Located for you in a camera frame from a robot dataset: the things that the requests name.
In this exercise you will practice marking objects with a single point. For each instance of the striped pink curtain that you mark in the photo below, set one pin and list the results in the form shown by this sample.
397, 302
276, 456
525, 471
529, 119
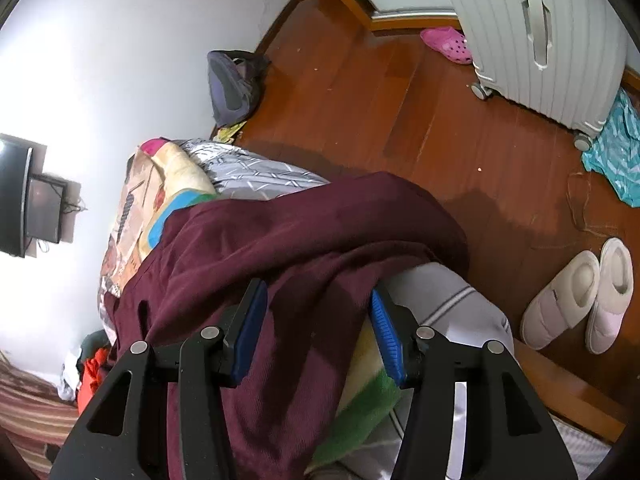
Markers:
30, 410

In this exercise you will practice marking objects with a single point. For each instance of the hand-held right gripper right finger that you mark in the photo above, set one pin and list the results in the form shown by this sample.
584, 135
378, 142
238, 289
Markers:
387, 335

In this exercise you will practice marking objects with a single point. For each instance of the pink clog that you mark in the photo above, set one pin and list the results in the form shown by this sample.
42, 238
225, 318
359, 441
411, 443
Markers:
447, 42

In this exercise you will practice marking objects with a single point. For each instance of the white ribbed suitcase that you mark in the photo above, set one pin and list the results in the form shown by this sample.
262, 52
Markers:
545, 35

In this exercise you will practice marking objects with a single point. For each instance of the teal plastic bag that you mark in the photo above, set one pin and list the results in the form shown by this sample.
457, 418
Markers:
617, 155

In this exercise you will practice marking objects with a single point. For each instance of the small black wall monitor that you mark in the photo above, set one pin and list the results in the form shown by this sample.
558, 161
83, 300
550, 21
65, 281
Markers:
45, 207

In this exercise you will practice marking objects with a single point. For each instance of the beige slipper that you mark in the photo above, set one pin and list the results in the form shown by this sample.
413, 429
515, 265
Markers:
560, 300
610, 295

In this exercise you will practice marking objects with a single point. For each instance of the white striped bedsheet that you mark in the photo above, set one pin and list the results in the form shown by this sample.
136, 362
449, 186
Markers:
450, 300

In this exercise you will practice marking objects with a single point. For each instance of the dark grey cloth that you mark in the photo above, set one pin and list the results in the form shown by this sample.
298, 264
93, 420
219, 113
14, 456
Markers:
92, 342

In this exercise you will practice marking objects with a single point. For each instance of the orange box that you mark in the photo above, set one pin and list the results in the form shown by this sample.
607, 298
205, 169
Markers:
92, 375

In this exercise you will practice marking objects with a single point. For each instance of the grey patterned pillow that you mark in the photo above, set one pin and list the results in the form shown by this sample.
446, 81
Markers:
250, 172

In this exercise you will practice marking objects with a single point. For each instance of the wooden bed frame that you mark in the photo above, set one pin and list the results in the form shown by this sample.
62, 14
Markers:
570, 390

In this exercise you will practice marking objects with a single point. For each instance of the grey purple backpack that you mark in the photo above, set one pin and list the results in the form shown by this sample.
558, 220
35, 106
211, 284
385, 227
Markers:
230, 85

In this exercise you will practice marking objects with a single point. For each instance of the black wall television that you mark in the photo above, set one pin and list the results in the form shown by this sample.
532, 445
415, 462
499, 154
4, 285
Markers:
12, 195

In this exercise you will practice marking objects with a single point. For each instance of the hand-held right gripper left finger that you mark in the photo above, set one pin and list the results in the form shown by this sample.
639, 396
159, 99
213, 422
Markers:
250, 332

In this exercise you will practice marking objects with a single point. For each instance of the colourful printed blanket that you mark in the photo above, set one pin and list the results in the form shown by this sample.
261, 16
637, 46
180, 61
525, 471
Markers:
135, 200

